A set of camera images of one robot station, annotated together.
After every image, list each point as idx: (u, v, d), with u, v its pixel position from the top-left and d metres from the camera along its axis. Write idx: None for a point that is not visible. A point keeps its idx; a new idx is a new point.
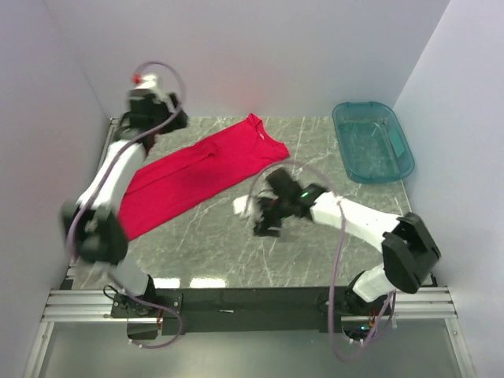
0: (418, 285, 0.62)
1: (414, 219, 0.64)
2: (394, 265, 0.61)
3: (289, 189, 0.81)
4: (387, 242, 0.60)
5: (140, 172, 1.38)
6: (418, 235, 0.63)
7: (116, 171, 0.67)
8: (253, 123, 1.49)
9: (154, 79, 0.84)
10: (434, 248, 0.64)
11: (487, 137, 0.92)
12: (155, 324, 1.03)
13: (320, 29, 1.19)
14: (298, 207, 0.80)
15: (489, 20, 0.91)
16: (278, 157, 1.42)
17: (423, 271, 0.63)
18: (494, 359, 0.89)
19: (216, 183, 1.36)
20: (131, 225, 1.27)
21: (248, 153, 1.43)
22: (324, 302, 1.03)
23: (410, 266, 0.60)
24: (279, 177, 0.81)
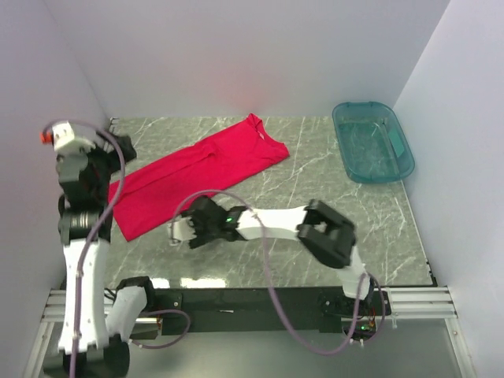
0: (344, 258, 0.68)
1: (314, 203, 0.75)
2: (315, 249, 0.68)
3: (213, 216, 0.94)
4: (298, 230, 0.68)
5: (139, 173, 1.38)
6: (324, 213, 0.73)
7: (88, 284, 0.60)
8: (253, 123, 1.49)
9: (67, 131, 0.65)
10: (345, 220, 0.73)
11: (487, 138, 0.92)
12: (154, 324, 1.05)
13: (320, 29, 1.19)
14: (228, 231, 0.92)
15: (490, 20, 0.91)
16: (278, 157, 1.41)
17: (346, 243, 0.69)
18: (494, 359, 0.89)
19: (216, 183, 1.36)
20: (131, 226, 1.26)
21: (248, 153, 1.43)
22: (324, 303, 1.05)
23: (324, 239, 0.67)
24: (202, 209, 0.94)
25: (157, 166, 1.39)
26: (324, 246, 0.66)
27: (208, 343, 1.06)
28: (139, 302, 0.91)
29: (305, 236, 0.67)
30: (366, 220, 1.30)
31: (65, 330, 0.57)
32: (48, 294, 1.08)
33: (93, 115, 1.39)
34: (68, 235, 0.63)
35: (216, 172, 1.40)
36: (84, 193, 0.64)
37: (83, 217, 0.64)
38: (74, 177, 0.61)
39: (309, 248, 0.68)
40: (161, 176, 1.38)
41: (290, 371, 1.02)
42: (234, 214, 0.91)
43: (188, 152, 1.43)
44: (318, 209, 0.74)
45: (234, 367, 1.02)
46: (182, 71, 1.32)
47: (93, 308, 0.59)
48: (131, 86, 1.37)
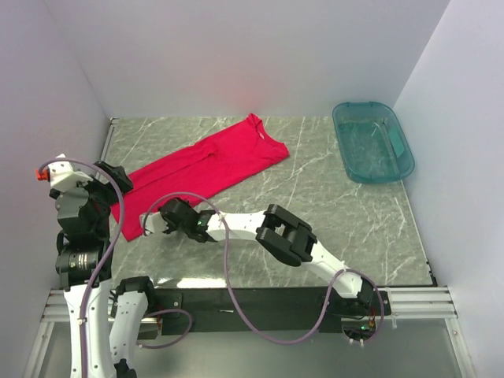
0: (298, 257, 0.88)
1: (272, 207, 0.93)
2: (274, 249, 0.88)
3: (186, 220, 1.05)
4: (259, 234, 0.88)
5: (140, 173, 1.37)
6: (280, 217, 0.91)
7: (90, 331, 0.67)
8: (253, 123, 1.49)
9: (67, 170, 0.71)
10: (299, 223, 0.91)
11: (487, 138, 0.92)
12: (155, 324, 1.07)
13: (320, 28, 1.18)
14: (199, 234, 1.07)
15: (489, 20, 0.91)
16: (278, 157, 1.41)
17: (300, 243, 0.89)
18: (494, 358, 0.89)
19: (216, 183, 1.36)
20: (132, 226, 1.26)
21: (248, 153, 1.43)
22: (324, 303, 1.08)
23: (282, 242, 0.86)
24: (176, 212, 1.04)
25: (157, 166, 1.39)
26: (282, 247, 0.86)
27: (208, 343, 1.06)
28: (140, 311, 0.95)
29: (266, 241, 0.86)
30: (366, 220, 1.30)
31: (75, 373, 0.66)
32: (48, 294, 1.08)
33: (94, 115, 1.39)
34: (68, 278, 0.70)
35: (216, 172, 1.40)
36: (83, 230, 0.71)
37: (82, 257, 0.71)
38: (74, 215, 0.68)
39: (270, 248, 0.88)
40: (161, 176, 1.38)
41: (290, 371, 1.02)
42: (205, 218, 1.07)
43: (188, 152, 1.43)
44: (276, 213, 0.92)
45: (235, 367, 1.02)
46: (182, 71, 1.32)
47: (98, 353, 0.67)
48: (132, 86, 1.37)
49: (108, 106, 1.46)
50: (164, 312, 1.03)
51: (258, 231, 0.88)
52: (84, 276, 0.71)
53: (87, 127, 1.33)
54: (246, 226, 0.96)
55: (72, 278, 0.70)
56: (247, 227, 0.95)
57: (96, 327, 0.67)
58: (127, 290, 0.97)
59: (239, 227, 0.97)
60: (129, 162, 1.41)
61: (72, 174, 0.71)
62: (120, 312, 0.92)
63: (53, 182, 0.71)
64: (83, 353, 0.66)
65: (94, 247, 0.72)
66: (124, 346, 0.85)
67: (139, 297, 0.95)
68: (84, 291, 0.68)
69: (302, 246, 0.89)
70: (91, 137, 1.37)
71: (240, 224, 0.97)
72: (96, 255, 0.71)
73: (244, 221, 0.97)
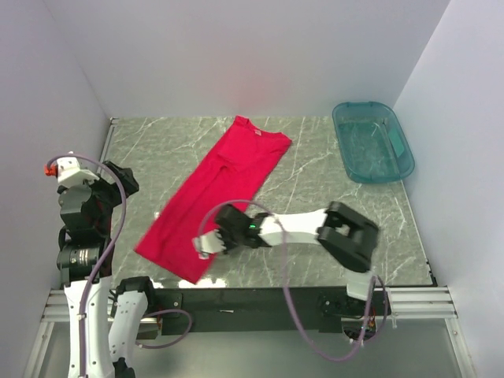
0: (367, 261, 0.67)
1: (335, 205, 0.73)
2: (336, 252, 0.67)
3: (239, 224, 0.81)
4: (320, 235, 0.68)
5: (163, 217, 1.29)
6: (344, 215, 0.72)
7: (90, 327, 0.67)
8: (242, 124, 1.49)
9: (74, 164, 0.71)
10: (367, 221, 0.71)
11: (487, 138, 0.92)
12: (155, 324, 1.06)
13: (321, 28, 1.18)
14: (253, 239, 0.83)
15: (489, 20, 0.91)
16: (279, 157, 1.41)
17: (368, 245, 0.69)
18: (494, 358, 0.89)
19: (245, 190, 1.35)
20: (190, 268, 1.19)
21: (249, 154, 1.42)
22: (324, 303, 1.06)
23: (347, 243, 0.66)
24: (227, 217, 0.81)
25: (176, 200, 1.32)
26: (347, 249, 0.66)
27: (208, 343, 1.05)
28: (140, 310, 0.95)
29: (328, 242, 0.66)
30: None
31: (72, 370, 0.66)
32: (48, 294, 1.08)
33: (94, 115, 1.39)
34: (69, 275, 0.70)
35: (239, 180, 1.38)
36: (85, 226, 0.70)
37: (83, 253, 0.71)
38: (77, 210, 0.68)
39: (331, 251, 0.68)
40: (187, 209, 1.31)
41: (290, 371, 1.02)
42: (258, 220, 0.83)
43: (200, 172, 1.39)
44: (339, 211, 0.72)
45: (235, 367, 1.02)
46: (183, 71, 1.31)
47: (97, 349, 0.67)
48: (131, 86, 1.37)
49: (108, 106, 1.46)
50: (163, 313, 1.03)
51: (319, 232, 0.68)
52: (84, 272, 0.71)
53: (87, 127, 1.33)
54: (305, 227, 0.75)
55: (72, 274, 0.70)
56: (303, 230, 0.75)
57: (95, 323, 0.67)
58: (127, 290, 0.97)
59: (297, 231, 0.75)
60: (129, 162, 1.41)
61: (79, 170, 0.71)
62: (120, 311, 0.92)
63: (60, 177, 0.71)
64: (83, 350, 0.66)
65: (94, 244, 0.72)
66: (122, 345, 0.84)
67: (138, 297, 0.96)
68: (84, 288, 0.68)
69: (372, 250, 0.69)
70: (91, 138, 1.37)
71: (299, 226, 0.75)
72: (97, 252, 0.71)
73: (304, 223, 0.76)
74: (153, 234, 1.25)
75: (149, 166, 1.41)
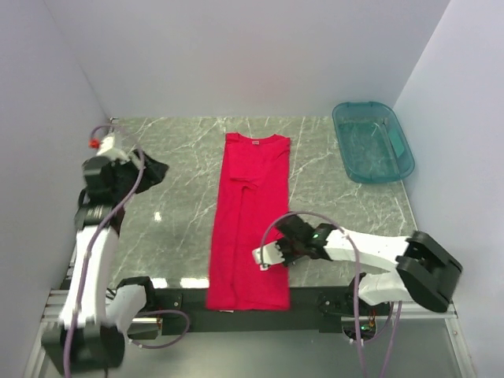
0: (446, 302, 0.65)
1: (420, 235, 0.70)
2: (416, 287, 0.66)
3: (300, 234, 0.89)
4: (402, 266, 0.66)
5: (215, 260, 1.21)
6: (430, 249, 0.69)
7: (93, 265, 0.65)
8: (235, 140, 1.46)
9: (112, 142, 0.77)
10: (450, 260, 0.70)
11: (488, 137, 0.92)
12: (155, 324, 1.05)
13: (320, 28, 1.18)
14: (313, 248, 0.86)
15: (489, 20, 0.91)
16: (279, 157, 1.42)
17: (447, 285, 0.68)
18: (495, 358, 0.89)
19: (279, 200, 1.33)
20: (279, 295, 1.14)
21: (254, 161, 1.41)
22: (323, 303, 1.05)
23: (430, 281, 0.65)
24: (288, 224, 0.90)
25: (216, 237, 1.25)
26: (429, 287, 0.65)
27: (208, 343, 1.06)
28: (140, 302, 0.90)
29: (413, 276, 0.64)
30: (366, 220, 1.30)
31: (67, 309, 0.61)
32: (48, 294, 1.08)
33: (94, 115, 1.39)
34: (83, 223, 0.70)
35: (267, 194, 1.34)
36: (102, 188, 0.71)
37: (98, 209, 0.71)
38: (96, 171, 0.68)
39: (409, 283, 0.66)
40: (235, 244, 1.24)
41: (290, 372, 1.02)
42: (321, 231, 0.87)
43: (225, 199, 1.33)
44: (426, 244, 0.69)
45: (235, 367, 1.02)
46: (183, 71, 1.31)
47: (95, 288, 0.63)
48: (132, 85, 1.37)
49: (108, 106, 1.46)
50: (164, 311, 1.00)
51: (402, 263, 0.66)
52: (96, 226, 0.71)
53: (87, 126, 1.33)
54: (380, 250, 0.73)
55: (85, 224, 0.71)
56: (380, 253, 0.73)
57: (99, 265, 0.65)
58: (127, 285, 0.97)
59: (371, 253, 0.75)
60: None
61: (111, 149, 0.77)
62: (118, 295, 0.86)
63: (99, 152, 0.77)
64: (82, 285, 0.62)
65: (109, 203, 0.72)
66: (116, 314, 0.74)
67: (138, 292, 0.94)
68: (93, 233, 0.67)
69: (449, 290, 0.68)
70: None
71: (373, 248, 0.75)
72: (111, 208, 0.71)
73: (378, 245, 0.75)
74: (219, 284, 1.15)
75: None
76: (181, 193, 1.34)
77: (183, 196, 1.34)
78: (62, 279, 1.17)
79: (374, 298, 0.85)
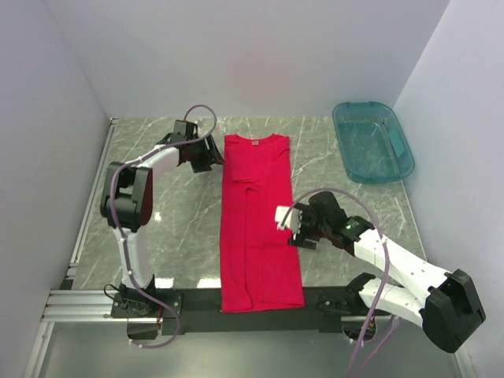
0: (455, 343, 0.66)
1: (465, 278, 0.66)
2: (435, 320, 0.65)
3: (333, 217, 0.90)
4: (433, 300, 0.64)
5: (227, 262, 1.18)
6: (466, 294, 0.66)
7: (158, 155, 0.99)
8: (235, 141, 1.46)
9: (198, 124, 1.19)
10: (479, 310, 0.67)
11: (489, 137, 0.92)
12: (155, 324, 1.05)
13: (321, 28, 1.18)
14: (341, 236, 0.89)
15: (489, 20, 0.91)
16: (280, 157, 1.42)
17: (467, 331, 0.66)
18: (495, 358, 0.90)
19: (284, 199, 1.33)
20: (292, 292, 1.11)
21: (255, 162, 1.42)
22: (323, 302, 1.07)
23: (452, 322, 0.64)
24: (326, 205, 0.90)
25: (224, 240, 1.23)
26: (450, 327, 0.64)
27: (208, 343, 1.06)
28: (146, 275, 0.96)
29: (439, 313, 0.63)
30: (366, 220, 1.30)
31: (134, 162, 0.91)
32: (48, 294, 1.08)
33: (94, 115, 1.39)
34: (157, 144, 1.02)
35: (271, 194, 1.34)
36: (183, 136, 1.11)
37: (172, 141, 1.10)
38: (183, 124, 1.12)
39: (430, 315, 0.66)
40: (245, 245, 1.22)
41: (290, 371, 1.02)
42: (357, 226, 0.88)
43: (229, 203, 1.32)
44: (465, 288, 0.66)
45: (235, 367, 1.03)
46: (183, 70, 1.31)
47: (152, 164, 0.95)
48: (132, 85, 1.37)
49: (108, 106, 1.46)
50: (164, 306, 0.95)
51: (432, 295, 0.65)
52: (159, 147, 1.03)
53: (87, 127, 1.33)
54: (413, 274, 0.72)
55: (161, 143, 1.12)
56: (413, 277, 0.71)
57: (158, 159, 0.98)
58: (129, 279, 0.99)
59: (402, 272, 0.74)
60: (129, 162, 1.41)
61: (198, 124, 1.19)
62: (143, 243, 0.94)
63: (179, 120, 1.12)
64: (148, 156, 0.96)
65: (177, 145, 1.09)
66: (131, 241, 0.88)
67: (142, 281, 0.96)
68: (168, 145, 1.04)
69: (466, 334, 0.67)
70: (91, 138, 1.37)
71: (407, 268, 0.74)
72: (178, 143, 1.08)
73: (413, 268, 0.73)
74: (229, 284, 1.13)
75: None
76: (181, 193, 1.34)
77: (183, 196, 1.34)
78: (62, 279, 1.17)
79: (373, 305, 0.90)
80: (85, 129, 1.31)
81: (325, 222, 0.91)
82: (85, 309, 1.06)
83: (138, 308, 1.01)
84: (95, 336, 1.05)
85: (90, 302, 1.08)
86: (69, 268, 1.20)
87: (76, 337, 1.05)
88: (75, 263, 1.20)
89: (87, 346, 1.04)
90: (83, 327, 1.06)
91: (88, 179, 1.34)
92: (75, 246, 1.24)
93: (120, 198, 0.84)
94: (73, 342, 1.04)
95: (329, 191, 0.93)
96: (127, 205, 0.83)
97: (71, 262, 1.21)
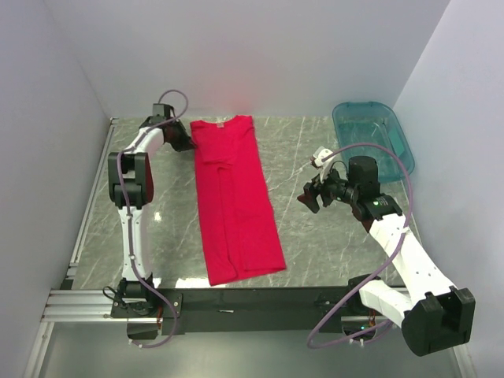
0: (424, 350, 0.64)
1: (468, 299, 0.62)
2: (416, 323, 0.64)
3: (365, 186, 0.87)
4: (424, 304, 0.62)
5: (209, 240, 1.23)
6: (461, 312, 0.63)
7: (147, 138, 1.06)
8: (202, 126, 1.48)
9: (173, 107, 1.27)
10: (465, 332, 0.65)
11: (488, 136, 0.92)
12: (155, 324, 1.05)
13: (321, 29, 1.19)
14: (362, 209, 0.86)
15: (489, 20, 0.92)
16: (246, 133, 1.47)
17: (442, 342, 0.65)
18: (496, 358, 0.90)
19: (254, 174, 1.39)
20: (274, 256, 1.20)
21: (223, 142, 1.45)
22: (323, 302, 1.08)
23: (432, 331, 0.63)
24: (365, 172, 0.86)
25: (205, 220, 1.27)
26: (429, 334, 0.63)
27: (208, 342, 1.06)
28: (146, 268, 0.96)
29: (425, 318, 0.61)
30: None
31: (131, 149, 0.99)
32: (48, 294, 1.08)
33: (94, 115, 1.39)
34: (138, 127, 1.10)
35: (242, 170, 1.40)
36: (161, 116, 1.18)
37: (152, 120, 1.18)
38: (160, 106, 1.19)
39: (414, 316, 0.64)
40: (223, 220, 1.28)
41: (290, 371, 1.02)
42: (383, 205, 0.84)
43: (203, 184, 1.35)
44: (464, 308, 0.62)
45: (234, 367, 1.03)
46: (183, 71, 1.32)
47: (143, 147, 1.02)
48: (131, 85, 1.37)
49: (108, 106, 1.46)
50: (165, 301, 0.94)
51: (426, 300, 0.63)
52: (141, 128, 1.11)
53: (87, 127, 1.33)
54: (418, 273, 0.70)
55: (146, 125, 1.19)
56: (415, 276, 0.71)
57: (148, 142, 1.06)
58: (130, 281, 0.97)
59: (409, 268, 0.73)
60: None
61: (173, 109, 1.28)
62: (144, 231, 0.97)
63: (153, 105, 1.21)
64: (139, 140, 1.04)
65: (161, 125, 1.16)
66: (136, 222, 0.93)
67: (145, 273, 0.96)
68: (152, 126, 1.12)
69: (438, 347, 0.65)
70: (91, 138, 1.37)
71: (413, 266, 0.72)
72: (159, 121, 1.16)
73: (424, 268, 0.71)
74: (212, 259, 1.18)
75: None
76: (181, 193, 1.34)
77: (182, 195, 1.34)
78: (62, 279, 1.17)
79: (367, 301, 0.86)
80: (85, 130, 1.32)
81: (357, 187, 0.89)
82: (85, 309, 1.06)
83: (138, 307, 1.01)
84: (94, 336, 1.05)
85: (90, 302, 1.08)
86: (70, 268, 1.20)
87: (76, 337, 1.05)
88: (75, 264, 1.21)
89: (86, 346, 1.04)
90: (83, 327, 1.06)
91: (87, 179, 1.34)
92: (75, 246, 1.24)
93: (127, 183, 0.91)
94: (72, 342, 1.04)
95: (375, 161, 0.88)
96: (133, 188, 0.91)
97: (71, 262, 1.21)
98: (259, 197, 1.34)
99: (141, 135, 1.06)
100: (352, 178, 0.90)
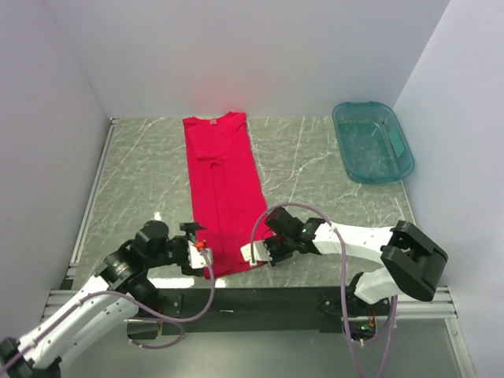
0: (430, 290, 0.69)
1: (405, 225, 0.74)
2: (402, 275, 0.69)
3: (290, 227, 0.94)
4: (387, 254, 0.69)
5: (202, 235, 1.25)
6: (415, 239, 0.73)
7: (74, 314, 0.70)
8: (194, 122, 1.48)
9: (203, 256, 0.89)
10: (437, 250, 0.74)
11: (488, 137, 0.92)
12: (154, 324, 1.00)
13: (320, 30, 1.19)
14: (302, 242, 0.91)
15: (490, 20, 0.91)
16: (241, 127, 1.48)
17: (432, 273, 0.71)
18: (493, 358, 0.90)
19: (246, 169, 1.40)
20: None
21: (216, 138, 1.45)
22: (323, 302, 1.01)
23: (415, 267, 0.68)
24: (278, 219, 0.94)
25: (199, 215, 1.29)
26: (416, 273, 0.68)
27: (208, 342, 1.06)
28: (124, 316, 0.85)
29: (399, 264, 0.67)
30: (366, 220, 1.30)
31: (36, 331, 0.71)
32: (48, 294, 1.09)
33: (94, 115, 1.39)
34: (104, 268, 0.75)
35: (235, 165, 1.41)
36: (139, 252, 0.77)
37: (124, 266, 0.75)
38: (144, 238, 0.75)
39: (394, 271, 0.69)
40: (217, 216, 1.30)
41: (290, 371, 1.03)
42: (310, 227, 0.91)
43: (196, 179, 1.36)
44: (410, 232, 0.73)
45: (234, 368, 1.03)
46: (183, 71, 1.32)
47: (58, 336, 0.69)
48: (131, 85, 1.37)
49: (108, 106, 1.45)
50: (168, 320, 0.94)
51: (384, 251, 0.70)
52: (111, 277, 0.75)
53: (87, 127, 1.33)
54: (366, 242, 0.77)
55: (105, 270, 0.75)
56: (366, 244, 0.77)
57: (68, 326, 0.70)
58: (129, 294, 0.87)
59: (356, 243, 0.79)
60: (129, 162, 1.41)
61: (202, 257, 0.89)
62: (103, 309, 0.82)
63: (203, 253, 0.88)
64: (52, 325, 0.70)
65: (135, 267, 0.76)
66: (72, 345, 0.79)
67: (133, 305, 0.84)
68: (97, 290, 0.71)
69: (435, 279, 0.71)
70: (91, 138, 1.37)
71: (359, 239, 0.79)
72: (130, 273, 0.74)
73: (364, 235, 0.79)
74: None
75: (149, 167, 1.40)
76: (181, 193, 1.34)
77: (182, 196, 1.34)
78: (62, 279, 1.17)
79: (372, 298, 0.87)
80: (85, 131, 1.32)
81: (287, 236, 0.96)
82: None
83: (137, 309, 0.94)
84: None
85: None
86: (70, 268, 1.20)
87: None
88: (75, 264, 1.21)
89: None
90: None
91: (87, 179, 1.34)
92: (75, 246, 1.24)
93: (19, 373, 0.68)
94: None
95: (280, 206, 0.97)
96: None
97: (71, 262, 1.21)
98: (253, 191, 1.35)
99: (72, 305, 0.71)
100: (279, 231, 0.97)
